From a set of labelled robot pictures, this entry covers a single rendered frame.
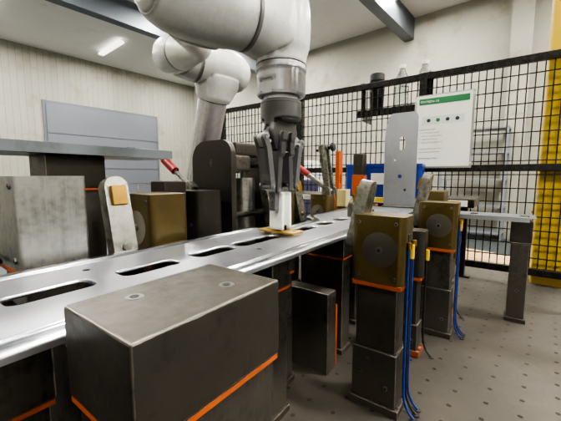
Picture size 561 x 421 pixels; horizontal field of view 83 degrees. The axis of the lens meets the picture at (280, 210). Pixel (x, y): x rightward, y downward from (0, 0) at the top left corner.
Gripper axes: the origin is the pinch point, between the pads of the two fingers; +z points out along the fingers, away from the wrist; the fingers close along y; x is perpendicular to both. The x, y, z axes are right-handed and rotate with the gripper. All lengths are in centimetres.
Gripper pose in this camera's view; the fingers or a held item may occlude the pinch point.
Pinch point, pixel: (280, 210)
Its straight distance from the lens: 60.1
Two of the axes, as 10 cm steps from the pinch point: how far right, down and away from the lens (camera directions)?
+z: 0.0, 9.9, 1.1
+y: -5.9, 0.9, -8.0
